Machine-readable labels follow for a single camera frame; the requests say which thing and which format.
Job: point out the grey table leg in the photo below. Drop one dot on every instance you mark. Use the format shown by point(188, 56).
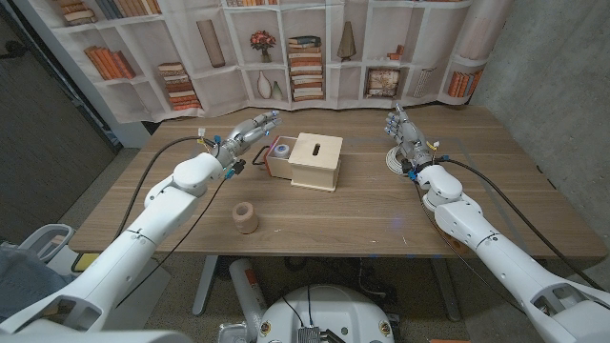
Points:
point(445, 290)
point(205, 286)

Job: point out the wooden box with slot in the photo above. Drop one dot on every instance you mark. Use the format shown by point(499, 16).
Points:
point(314, 167)

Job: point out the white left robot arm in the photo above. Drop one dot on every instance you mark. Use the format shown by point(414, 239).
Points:
point(133, 248)

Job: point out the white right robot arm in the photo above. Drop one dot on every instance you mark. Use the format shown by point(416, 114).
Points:
point(505, 267)

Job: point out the wooden drawer with red front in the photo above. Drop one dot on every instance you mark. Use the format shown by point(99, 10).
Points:
point(276, 169)

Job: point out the beige tape roll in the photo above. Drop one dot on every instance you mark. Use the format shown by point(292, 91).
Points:
point(248, 223)

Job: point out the printed bookshelf backdrop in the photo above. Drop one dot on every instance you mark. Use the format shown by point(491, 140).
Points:
point(214, 90)

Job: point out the white chair frame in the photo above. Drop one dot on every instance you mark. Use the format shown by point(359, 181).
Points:
point(40, 233)

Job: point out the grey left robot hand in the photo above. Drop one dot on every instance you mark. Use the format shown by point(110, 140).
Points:
point(243, 138)

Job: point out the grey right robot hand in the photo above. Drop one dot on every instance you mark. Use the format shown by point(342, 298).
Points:
point(414, 143)

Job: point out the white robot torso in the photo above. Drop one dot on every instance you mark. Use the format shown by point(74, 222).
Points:
point(329, 314)

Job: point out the yellow black pad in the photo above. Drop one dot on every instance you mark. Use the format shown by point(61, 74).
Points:
point(86, 261)

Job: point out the person's leg in jeans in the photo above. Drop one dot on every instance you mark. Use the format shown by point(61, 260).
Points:
point(24, 281)

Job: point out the white floor panel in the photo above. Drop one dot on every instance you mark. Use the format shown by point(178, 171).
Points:
point(152, 295)

